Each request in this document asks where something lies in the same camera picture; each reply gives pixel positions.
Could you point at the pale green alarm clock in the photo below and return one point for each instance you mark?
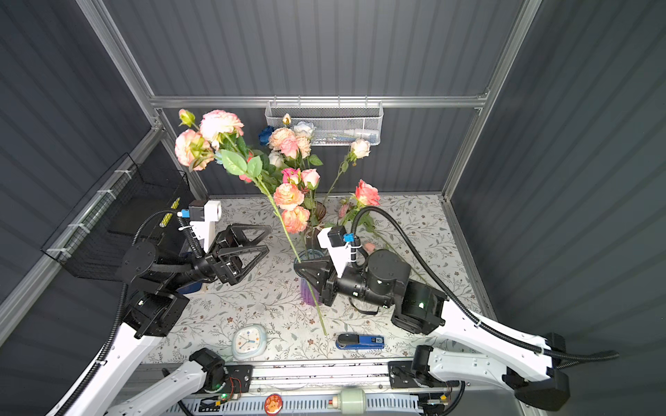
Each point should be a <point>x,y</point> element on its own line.
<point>249,342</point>

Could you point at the yellow black marker pen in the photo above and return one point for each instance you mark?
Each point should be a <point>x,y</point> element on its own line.
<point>166,217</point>

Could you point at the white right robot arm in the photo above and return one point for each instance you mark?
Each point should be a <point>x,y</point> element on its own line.
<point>503,357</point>

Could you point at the blue rose stem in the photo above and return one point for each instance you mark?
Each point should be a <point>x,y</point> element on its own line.
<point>265,135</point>

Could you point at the black wire wall basket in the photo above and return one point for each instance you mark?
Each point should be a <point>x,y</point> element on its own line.
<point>127,207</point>

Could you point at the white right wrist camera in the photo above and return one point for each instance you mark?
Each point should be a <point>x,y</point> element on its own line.
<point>338,242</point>

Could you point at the small pink rosebud stem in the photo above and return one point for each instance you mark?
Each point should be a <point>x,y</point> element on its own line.
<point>297,148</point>

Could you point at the light pink rose stem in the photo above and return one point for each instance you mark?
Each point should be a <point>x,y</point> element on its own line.
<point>310,179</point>

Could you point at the magenta pink rose stem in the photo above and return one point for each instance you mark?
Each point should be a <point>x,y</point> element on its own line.
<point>291,176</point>

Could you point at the red pink rose stem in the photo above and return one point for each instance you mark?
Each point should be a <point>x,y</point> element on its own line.
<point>364,196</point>

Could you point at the red glass vase with ribbon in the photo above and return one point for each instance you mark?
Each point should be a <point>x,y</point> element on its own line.
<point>317,214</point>

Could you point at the blue purple glass vase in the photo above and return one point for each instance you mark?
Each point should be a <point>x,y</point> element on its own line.
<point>309,297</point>

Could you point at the blue black stapler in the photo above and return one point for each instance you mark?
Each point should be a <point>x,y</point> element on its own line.
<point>353,341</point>

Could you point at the pale green cylinder knob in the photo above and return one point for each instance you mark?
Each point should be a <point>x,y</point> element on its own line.
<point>350,401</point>

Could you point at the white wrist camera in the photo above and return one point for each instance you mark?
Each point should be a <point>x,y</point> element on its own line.
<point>338,242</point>
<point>203,217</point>

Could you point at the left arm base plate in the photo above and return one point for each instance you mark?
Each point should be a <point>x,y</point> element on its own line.
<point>234,379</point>

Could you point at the peach rose stem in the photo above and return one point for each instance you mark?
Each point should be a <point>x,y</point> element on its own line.
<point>278,137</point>

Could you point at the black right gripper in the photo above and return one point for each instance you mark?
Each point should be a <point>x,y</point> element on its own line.
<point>328,282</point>

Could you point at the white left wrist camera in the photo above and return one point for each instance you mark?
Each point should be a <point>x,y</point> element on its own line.
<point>203,217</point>

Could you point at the coral pink rose stem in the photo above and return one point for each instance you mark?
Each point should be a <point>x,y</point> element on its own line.
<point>250,173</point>

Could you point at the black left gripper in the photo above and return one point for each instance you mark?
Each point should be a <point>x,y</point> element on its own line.
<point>225,263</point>

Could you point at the large peach rose spray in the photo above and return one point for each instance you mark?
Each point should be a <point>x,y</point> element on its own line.
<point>219,137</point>

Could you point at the red round sticker badge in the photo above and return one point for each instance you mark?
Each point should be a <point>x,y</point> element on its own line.
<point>273,405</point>

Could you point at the pale pink rose stem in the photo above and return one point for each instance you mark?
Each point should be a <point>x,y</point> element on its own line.
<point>359,149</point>

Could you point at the toothpaste tube in basket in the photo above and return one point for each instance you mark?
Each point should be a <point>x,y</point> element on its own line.
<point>370,135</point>

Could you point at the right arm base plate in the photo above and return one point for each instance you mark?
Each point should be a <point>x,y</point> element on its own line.
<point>402,376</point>

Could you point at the artificial flower bunch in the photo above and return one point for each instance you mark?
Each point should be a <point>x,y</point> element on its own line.
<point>360,216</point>

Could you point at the white mesh wall basket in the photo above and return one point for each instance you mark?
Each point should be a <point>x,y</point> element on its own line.
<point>330,116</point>

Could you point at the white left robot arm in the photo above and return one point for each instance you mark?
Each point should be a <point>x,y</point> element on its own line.
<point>151,304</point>

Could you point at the floral table cloth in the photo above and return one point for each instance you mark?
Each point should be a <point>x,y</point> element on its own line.
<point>270,295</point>

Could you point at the peach orange rose spray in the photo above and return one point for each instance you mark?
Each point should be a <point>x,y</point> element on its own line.
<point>290,201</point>

